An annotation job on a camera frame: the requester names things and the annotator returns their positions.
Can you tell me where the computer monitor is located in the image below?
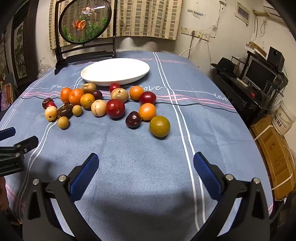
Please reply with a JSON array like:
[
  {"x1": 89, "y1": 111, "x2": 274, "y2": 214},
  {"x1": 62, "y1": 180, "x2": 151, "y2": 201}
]
[{"x1": 244, "y1": 57, "x2": 278, "y2": 90}]

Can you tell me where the small beige pear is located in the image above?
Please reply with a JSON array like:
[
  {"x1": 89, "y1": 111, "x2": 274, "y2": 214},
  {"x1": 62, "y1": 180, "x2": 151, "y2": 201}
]
[{"x1": 45, "y1": 106, "x2": 57, "y2": 122}]

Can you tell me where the beige checked curtain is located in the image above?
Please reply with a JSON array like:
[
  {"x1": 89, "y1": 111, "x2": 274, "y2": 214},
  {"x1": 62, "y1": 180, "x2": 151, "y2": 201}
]
[{"x1": 48, "y1": 0, "x2": 183, "y2": 50}]

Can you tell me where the yellow-orange citrus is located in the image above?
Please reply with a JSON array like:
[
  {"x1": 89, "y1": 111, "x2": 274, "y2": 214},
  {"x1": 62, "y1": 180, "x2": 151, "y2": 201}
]
[{"x1": 80, "y1": 93, "x2": 95, "y2": 109}]

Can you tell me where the cardboard box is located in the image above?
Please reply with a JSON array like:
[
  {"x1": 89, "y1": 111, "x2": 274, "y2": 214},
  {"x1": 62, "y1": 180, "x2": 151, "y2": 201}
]
[{"x1": 251, "y1": 116, "x2": 296, "y2": 200}]

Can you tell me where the dark framed painting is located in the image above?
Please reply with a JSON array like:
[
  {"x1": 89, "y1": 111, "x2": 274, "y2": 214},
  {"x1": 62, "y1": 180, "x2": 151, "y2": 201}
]
[{"x1": 10, "y1": 0, "x2": 40, "y2": 87}]

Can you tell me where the dark brown chestnut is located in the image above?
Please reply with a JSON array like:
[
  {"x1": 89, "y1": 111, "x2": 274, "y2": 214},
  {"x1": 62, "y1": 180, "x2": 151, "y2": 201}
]
[{"x1": 42, "y1": 98, "x2": 55, "y2": 109}]

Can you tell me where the black speaker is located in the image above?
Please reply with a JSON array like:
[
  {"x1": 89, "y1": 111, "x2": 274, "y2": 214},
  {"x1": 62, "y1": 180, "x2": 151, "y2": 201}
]
[{"x1": 267, "y1": 46, "x2": 285, "y2": 71}]

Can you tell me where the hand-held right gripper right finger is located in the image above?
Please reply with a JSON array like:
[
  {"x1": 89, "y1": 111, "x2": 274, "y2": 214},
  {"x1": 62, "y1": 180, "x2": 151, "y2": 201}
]
[{"x1": 193, "y1": 152, "x2": 271, "y2": 241}]

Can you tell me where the white plastic bucket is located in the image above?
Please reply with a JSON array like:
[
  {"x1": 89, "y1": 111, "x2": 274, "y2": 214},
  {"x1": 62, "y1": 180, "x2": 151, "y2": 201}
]
[{"x1": 272, "y1": 100, "x2": 295, "y2": 136}]

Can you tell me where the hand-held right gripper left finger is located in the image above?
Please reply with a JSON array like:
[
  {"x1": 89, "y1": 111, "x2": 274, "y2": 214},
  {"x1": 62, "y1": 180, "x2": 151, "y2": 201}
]
[{"x1": 22, "y1": 152, "x2": 100, "y2": 241}]

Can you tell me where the blue checked tablecloth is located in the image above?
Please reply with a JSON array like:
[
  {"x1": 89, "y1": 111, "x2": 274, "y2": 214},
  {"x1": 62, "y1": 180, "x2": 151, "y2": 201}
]
[{"x1": 0, "y1": 51, "x2": 274, "y2": 241}]

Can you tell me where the black hat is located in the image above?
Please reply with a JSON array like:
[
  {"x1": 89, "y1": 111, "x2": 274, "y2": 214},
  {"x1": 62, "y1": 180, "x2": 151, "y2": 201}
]
[{"x1": 211, "y1": 57, "x2": 238, "y2": 72}]

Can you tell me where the round goldfish screen ornament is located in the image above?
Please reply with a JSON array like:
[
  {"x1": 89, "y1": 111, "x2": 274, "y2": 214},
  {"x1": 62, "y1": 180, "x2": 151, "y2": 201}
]
[{"x1": 54, "y1": 0, "x2": 118, "y2": 75}]

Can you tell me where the white oval plate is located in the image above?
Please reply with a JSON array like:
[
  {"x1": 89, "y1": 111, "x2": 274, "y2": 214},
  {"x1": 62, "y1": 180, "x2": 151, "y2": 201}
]
[{"x1": 80, "y1": 58, "x2": 150, "y2": 87}]

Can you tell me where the smooth orange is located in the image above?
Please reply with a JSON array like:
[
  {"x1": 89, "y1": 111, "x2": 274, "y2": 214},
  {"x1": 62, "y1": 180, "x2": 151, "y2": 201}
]
[
  {"x1": 139, "y1": 103, "x2": 157, "y2": 121},
  {"x1": 129, "y1": 85, "x2": 144, "y2": 101}
]

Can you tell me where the round beige pear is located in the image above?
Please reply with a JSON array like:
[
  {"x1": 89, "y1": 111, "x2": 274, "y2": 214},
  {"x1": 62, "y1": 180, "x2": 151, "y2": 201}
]
[{"x1": 91, "y1": 99, "x2": 107, "y2": 117}]

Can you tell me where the large orange mandarin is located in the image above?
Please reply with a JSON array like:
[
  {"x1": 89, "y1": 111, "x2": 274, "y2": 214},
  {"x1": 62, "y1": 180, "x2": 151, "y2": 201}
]
[{"x1": 68, "y1": 88, "x2": 84, "y2": 106}]

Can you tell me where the black computer desk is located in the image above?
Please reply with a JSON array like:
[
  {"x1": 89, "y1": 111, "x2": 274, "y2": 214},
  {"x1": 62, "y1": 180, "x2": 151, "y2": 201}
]
[{"x1": 213, "y1": 51, "x2": 289, "y2": 126}]

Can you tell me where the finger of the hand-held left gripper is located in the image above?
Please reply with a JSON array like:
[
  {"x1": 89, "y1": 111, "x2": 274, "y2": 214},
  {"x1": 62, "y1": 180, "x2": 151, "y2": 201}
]
[
  {"x1": 0, "y1": 136, "x2": 39, "y2": 160},
  {"x1": 0, "y1": 127, "x2": 16, "y2": 141}
]

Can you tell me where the brown russet pear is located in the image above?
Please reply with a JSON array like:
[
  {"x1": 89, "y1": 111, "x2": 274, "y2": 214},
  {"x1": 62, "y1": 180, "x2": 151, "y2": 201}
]
[
  {"x1": 110, "y1": 88, "x2": 129, "y2": 103},
  {"x1": 81, "y1": 83, "x2": 97, "y2": 94}
]

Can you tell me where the greenish tangerine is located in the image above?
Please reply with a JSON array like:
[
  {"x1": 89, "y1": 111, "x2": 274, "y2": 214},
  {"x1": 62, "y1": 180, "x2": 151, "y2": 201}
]
[{"x1": 149, "y1": 115, "x2": 171, "y2": 138}]

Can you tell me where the large red plum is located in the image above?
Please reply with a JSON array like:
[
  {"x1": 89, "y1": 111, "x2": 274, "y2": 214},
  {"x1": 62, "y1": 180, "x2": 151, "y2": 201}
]
[{"x1": 106, "y1": 99, "x2": 126, "y2": 119}]

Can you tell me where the white power cable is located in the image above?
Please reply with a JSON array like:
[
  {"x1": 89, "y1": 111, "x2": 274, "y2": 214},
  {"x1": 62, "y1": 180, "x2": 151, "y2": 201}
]
[{"x1": 179, "y1": 35, "x2": 212, "y2": 64}]

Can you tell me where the dark brown date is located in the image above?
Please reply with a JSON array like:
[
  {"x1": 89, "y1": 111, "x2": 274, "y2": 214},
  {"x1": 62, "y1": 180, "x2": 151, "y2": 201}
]
[{"x1": 57, "y1": 104, "x2": 74, "y2": 119}]

